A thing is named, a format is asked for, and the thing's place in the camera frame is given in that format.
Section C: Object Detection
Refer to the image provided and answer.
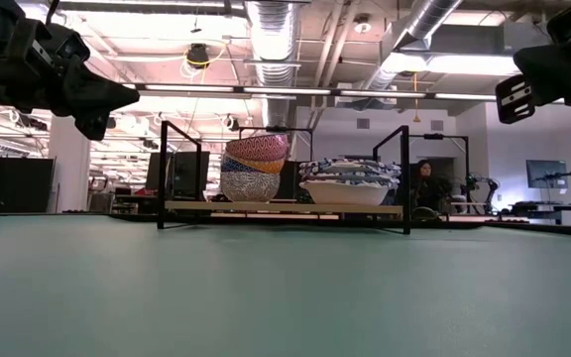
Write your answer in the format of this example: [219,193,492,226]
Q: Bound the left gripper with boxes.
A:
[0,0,142,143]

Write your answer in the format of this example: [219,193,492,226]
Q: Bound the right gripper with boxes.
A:
[494,29,571,126]

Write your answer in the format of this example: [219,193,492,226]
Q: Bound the blue white patterned wide bowl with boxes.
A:
[298,158,402,176]
[298,170,402,189]

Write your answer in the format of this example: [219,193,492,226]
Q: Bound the white bowl dark floral pattern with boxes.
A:
[219,171,282,203]

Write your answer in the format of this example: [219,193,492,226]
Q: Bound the white wide shallow bowl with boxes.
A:
[298,179,392,206]

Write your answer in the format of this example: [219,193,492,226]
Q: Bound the black computer monitor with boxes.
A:
[525,159,568,190]

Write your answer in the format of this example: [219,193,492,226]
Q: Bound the black background monitors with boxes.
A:
[145,150,211,198]

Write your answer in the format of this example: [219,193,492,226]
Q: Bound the black partition panel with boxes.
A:
[0,156,57,215]

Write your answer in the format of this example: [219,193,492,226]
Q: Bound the background office desk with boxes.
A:
[508,200,571,225]

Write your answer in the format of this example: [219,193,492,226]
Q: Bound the person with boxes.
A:
[402,159,454,213]

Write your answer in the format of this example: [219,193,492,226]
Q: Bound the green table mat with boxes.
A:
[0,212,571,357]

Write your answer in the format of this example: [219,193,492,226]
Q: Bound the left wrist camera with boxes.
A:
[47,22,92,68]

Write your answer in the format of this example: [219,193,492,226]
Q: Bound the black ceiling cable reel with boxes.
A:
[184,42,211,69]

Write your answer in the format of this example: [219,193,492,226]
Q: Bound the silver ventilation duct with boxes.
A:
[359,0,465,108]
[244,0,300,129]

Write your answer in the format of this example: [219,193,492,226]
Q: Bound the black aluminium table frame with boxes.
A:
[109,211,571,240]

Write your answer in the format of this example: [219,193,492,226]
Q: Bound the wooden shelf black metal frame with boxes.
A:
[156,120,471,236]

